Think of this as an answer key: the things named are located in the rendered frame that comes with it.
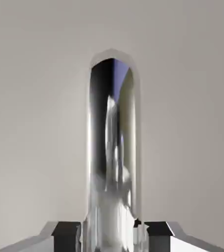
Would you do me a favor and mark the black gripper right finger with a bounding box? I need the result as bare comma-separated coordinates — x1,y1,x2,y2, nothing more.
133,219,224,252

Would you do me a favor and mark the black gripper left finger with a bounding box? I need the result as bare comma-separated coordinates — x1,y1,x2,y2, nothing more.
0,221,82,252

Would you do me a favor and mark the curved shiny metal drawer handle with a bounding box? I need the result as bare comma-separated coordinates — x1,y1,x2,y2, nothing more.
81,47,150,252

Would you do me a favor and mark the pale grey drawer front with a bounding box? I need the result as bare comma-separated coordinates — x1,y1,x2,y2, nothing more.
0,0,224,252

